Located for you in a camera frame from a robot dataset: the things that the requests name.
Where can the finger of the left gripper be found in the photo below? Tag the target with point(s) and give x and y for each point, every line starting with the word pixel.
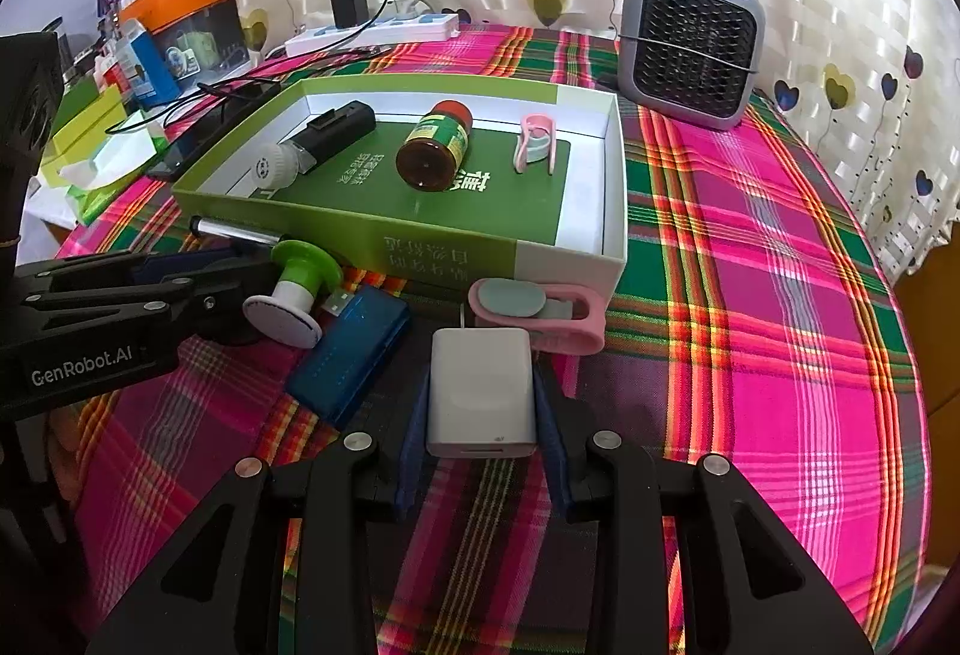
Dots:
pixel 117 271
pixel 211 307

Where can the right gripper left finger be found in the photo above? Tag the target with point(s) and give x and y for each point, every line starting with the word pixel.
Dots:
pixel 215 585

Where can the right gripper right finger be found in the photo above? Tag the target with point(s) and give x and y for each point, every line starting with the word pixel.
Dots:
pixel 747 584

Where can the white round small jar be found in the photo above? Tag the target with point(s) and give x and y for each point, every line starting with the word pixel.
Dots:
pixel 276 167

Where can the blue usb stick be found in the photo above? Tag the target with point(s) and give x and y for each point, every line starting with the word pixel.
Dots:
pixel 330 380

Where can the black rectangular stamp device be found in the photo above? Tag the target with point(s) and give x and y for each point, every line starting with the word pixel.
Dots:
pixel 327 134

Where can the brown bottle red cap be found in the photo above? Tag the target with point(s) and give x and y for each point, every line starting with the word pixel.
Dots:
pixel 431 155

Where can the white usb charger block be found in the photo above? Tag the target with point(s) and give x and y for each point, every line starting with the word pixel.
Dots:
pixel 481 401

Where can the pink grey folding holder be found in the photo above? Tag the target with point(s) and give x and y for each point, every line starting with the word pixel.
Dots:
pixel 559 318

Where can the small pink clip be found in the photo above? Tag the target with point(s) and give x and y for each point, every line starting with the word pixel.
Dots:
pixel 536 143

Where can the silver black lighter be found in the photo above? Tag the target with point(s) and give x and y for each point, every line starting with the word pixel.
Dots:
pixel 210 228

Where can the green tissue pack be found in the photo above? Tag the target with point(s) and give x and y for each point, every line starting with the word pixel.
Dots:
pixel 76 190

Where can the yellow green boxes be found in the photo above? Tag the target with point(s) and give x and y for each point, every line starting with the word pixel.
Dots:
pixel 80 124

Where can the black smartphone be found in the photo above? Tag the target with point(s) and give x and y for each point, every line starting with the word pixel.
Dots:
pixel 232 107

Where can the blue white carton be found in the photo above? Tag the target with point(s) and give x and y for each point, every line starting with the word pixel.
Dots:
pixel 144 68

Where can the orange black storage box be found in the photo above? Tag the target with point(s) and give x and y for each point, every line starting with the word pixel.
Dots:
pixel 197 38

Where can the plaid pink green tablecloth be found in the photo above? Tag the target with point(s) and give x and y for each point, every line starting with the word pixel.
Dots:
pixel 751 320

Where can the green white cardboard box tray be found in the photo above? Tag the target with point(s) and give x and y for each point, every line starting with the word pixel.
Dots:
pixel 568 227

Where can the black power adapter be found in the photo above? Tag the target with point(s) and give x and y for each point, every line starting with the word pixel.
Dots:
pixel 350 13

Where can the white blue power strip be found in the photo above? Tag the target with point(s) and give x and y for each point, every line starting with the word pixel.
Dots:
pixel 419 28

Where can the wooden cabinet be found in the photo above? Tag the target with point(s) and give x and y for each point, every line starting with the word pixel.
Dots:
pixel 929 303

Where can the grey mini fan heater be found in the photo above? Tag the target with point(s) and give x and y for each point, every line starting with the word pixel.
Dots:
pixel 692 60

